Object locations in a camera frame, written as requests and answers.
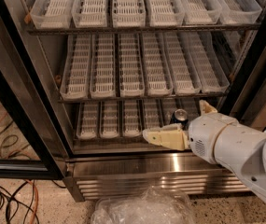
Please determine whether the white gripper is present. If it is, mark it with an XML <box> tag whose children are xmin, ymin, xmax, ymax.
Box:
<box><xmin>142</xmin><ymin>100</ymin><xmax>238</xmax><ymax>164</ymax></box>

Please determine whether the blue pepsi can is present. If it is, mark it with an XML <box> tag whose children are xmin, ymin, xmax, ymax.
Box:
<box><xmin>170</xmin><ymin>109</ymin><xmax>189</xmax><ymax>128</ymax></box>

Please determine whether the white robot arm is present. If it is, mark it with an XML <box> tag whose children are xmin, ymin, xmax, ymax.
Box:
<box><xmin>143</xmin><ymin>100</ymin><xmax>266</xmax><ymax>203</ymax></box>

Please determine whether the bottom metal shelf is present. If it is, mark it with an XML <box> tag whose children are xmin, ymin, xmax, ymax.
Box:
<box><xmin>73</xmin><ymin>135</ymin><xmax>148</xmax><ymax>145</ymax></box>

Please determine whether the metal shelf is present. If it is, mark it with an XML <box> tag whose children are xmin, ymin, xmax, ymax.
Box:
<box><xmin>58</xmin><ymin>92</ymin><xmax>228</xmax><ymax>104</ymax></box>
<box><xmin>73</xmin><ymin>135</ymin><xmax>148</xmax><ymax>145</ymax></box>
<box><xmin>27</xmin><ymin>23</ymin><xmax>261</xmax><ymax>35</ymax></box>

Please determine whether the stainless steel fridge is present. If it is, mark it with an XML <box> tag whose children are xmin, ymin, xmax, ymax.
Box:
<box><xmin>0</xmin><ymin>0</ymin><xmax>266</xmax><ymax>202</ymax></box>

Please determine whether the top metal shelf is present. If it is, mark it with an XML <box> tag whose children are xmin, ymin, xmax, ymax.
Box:
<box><xmin>27</xmin><ymin>23</ymin><xmax>261</xmax><ymax>35</ymax></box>

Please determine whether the middle metal shelf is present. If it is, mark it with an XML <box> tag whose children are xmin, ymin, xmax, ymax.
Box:
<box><xmin>58</xmin><ymin>92</ymin><xmax>228</xmax><ymax>104</ymax></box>

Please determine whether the open glass fridge door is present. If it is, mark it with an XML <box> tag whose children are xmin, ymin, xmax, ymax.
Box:
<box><xmin>0</xmin><ymin>0</ymin><xmax>72</xmax><ymax>179</ymax></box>

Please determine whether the clear plastic bag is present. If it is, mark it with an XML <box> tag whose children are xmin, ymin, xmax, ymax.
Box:
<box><xmin>91</xmin><ymin>186</ymin><xmax>195</xmax><ymax>224</ymax></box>

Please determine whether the orange cable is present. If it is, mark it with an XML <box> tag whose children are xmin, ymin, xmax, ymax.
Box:
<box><xmin>23</xmin><ymin>179</ymin><xmax>40</xmax><ymax>224</ymax></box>

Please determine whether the black cable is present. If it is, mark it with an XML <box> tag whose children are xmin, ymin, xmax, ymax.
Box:
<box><xmin>0</xmin><ymin>178</ymin><xmax>40</xmax><ymax>224</ymax></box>

